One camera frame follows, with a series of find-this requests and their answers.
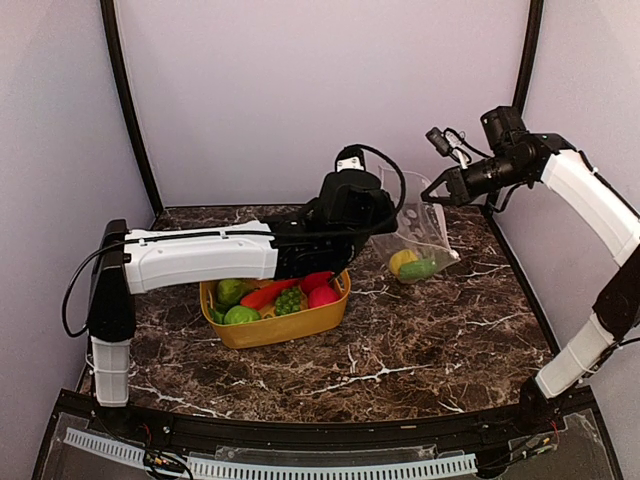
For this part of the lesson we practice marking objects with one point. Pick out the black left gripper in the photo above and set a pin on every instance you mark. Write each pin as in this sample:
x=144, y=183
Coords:
x=390, y=212

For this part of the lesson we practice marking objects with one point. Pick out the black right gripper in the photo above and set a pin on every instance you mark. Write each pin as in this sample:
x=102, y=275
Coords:
x=461, y=192

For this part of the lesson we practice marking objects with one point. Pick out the clear zip top bag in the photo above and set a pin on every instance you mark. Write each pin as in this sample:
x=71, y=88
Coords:
x=421, y=228

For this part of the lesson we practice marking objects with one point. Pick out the yellow lemon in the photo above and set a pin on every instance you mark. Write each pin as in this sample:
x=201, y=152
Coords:
x=400, y=259

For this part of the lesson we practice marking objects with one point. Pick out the green bumpy cucumber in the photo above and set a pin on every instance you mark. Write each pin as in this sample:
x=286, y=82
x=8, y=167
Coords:
x=417, y=270

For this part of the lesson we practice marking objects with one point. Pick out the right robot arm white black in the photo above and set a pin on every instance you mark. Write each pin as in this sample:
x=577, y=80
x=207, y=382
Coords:
x=522, y=158

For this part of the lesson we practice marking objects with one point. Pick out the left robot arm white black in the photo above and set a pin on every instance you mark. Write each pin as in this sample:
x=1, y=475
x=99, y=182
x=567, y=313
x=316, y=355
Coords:
x=324, y=235

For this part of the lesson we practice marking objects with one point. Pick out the red tomato front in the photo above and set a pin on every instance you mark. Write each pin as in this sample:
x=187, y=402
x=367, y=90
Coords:
x=322, y=296

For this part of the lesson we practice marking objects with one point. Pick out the green grape bunch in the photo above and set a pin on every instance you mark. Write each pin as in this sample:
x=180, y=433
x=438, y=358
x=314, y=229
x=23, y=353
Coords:
x=290, y=301

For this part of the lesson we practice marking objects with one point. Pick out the orange carrot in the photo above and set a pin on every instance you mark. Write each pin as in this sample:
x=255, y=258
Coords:
x=259, y=298

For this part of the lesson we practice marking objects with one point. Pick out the yellow plastic basket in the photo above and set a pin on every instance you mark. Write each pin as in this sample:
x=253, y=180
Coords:
x=272, y=329

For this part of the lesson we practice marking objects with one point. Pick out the green chayote front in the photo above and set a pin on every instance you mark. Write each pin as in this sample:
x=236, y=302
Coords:
x=240, y=314

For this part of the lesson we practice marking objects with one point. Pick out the green leafy vegetable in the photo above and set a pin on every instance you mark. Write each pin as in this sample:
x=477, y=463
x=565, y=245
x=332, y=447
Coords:
x=218, y=314

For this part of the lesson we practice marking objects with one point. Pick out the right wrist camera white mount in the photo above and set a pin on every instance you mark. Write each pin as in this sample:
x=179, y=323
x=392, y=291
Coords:
x=447, y=146

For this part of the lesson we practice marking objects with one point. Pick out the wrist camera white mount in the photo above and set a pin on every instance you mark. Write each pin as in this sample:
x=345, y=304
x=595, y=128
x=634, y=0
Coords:
x=447, y=146
x=350, y=158

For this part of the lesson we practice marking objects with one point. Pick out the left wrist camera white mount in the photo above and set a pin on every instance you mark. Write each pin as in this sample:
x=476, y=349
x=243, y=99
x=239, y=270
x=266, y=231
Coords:
x=350, y=158

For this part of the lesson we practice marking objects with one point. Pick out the right black frame post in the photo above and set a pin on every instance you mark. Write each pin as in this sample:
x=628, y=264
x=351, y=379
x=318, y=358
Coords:
x=528, y=54

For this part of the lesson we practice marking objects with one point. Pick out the black frame post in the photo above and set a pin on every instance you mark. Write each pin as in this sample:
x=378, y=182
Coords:
x=128, y=110
x=528, y=54

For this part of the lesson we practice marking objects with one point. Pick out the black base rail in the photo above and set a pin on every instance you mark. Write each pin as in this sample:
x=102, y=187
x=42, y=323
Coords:
x=488, y=432

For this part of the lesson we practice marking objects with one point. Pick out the white slotted cable duct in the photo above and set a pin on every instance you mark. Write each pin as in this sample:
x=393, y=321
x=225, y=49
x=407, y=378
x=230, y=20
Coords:
x=244, y=463

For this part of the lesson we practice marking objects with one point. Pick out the left black frame post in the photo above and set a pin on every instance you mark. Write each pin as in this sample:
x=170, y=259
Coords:
x=128, y=110

